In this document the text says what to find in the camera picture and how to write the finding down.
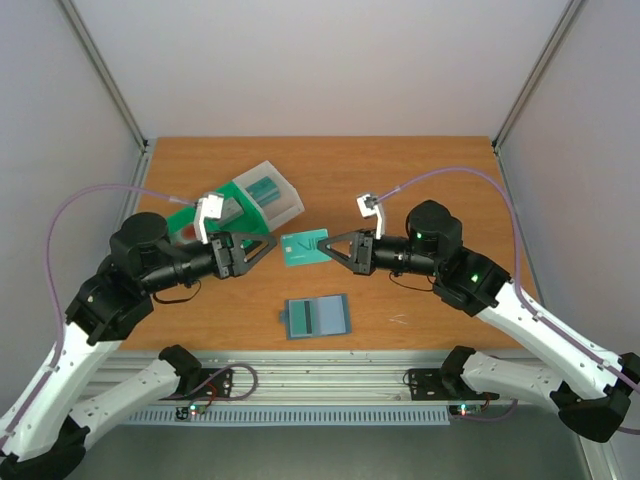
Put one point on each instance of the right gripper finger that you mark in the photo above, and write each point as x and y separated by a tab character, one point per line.
342	241
343	259

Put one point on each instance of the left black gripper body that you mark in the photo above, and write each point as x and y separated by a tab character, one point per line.
222	265

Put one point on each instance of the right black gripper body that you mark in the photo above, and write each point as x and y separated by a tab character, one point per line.
363	252

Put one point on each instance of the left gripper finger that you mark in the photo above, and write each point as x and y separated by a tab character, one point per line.
243	261
247	240

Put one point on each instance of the teal AION VIP card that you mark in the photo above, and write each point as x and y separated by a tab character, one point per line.
301	248

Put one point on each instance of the white translucent plastic bin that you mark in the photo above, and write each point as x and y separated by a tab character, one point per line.
277	200

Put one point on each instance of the green plastic bin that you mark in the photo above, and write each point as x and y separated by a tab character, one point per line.
250	222

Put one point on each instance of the teal leather card holder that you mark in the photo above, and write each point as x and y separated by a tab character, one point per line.
331	316

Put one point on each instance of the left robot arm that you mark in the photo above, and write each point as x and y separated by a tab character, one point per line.
53	434

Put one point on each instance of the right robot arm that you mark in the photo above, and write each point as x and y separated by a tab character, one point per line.
587	386

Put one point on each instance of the grey card in green bin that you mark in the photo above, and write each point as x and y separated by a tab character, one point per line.
231	211

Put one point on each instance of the card with red circle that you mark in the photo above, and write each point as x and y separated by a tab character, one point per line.
186	234

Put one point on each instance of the teal cards in white bin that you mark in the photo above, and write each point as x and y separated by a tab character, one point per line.
264	191

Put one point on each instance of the left small circuit board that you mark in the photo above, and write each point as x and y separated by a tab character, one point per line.
190	412

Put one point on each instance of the small circuit board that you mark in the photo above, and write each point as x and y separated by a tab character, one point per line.
465	410
190	412

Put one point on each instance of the right small circuit board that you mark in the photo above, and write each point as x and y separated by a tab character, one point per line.
465	410

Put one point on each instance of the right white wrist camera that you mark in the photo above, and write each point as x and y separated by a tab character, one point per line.
369	206

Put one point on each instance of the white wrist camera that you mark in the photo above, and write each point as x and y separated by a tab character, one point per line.
369	206
208	206

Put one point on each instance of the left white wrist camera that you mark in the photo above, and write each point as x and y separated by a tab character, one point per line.
208	206

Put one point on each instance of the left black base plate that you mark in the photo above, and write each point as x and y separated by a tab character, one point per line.
212	385

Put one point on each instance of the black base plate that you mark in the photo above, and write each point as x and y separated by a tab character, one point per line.
426	384
212	385

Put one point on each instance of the aluminium front rail frame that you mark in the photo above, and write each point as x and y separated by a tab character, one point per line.
320	377

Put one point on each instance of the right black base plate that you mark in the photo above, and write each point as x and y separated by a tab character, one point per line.
426	384

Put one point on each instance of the grey slotted cable duct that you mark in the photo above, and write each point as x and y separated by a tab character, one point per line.
230	416

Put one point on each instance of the left aluminium corner post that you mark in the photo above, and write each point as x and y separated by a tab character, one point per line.
87	43

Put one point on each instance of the aluminium corner post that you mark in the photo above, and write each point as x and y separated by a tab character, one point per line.
87	43
551	47

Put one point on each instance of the right aluminium corner post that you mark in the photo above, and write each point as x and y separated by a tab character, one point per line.
551	47

